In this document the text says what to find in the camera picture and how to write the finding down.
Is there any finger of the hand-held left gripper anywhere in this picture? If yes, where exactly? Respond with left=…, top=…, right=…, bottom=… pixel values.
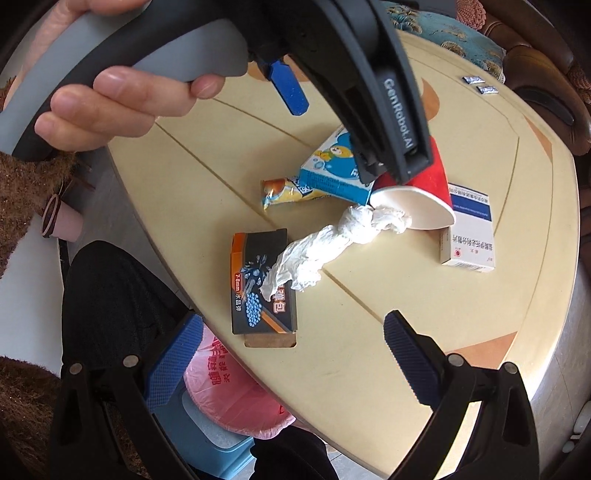
left=353, top=136, right=389, bottom=186
left=257, top=59, right=310, bottom=116

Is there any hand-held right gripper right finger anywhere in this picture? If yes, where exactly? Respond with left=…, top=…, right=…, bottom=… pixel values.
left=383, top=310, right=541, bottom=480

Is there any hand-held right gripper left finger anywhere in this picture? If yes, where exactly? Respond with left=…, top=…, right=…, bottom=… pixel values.
left=48, top=314, right=204, bottom=480

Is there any red paper cup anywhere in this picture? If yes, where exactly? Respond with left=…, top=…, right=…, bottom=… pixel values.
left=372, top=134, right=457, bottom=232

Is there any pink plastic bin bag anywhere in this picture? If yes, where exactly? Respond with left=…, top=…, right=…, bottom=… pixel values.
left=184, top=331, right=297, bottom=439

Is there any white tissue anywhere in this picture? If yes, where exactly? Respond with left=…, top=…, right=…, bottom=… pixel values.
left=260, top=204, right=415, bottom=300

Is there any person's left forearm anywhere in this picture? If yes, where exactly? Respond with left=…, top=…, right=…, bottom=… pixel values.
left=0, top=150, right=112, bottom=278

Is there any person's right forearm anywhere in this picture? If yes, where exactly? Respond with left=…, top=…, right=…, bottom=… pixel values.
left=0, top=355, right=63, bottom=480

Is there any person's left hand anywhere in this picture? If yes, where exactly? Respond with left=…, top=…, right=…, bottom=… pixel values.
left=34, top=66, right=227, bottom=152

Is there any blue cartoon bear carton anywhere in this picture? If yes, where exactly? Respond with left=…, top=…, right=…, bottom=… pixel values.
left=299, top=128, right=376, bottom=207

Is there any yellow snack wrapper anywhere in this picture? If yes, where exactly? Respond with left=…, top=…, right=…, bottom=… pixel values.
left=260, top=176, right=333, bottom=212

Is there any black and orange box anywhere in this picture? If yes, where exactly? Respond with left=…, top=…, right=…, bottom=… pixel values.
left=228, top=227, right=302, bottom=349

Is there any white and blue medicine box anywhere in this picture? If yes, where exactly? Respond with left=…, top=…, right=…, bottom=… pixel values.
left=438, top=181, right=498, bottom=274

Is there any teal floral cushion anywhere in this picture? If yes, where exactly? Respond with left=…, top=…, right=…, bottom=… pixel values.
left=383, top=0, right=507, bottom=84

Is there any brown leather chair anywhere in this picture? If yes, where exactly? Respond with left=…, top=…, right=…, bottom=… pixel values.
left=480, top=0, right=591, bottom=158

